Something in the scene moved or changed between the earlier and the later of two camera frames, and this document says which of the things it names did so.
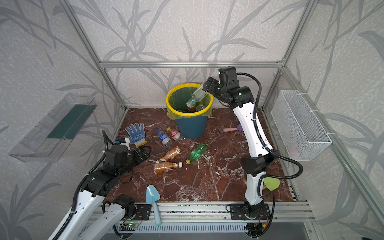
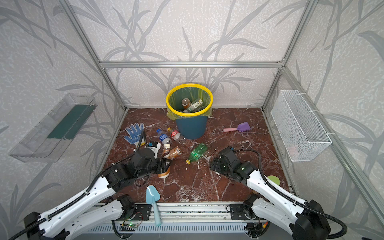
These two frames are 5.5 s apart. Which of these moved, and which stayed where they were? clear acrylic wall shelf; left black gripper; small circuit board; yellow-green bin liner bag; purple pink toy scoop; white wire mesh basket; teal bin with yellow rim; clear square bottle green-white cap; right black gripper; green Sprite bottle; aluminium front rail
Moved: left black gripper; clear square bottle green-white cap; right black gripper
Stayed: clear acrylic wall shelf; aluminium front rail; yellow-green bin liner bag; white wire mesh basket; purple pink toy scoop; teal bin with yellow rim; small circuit board; green Sprite bottle
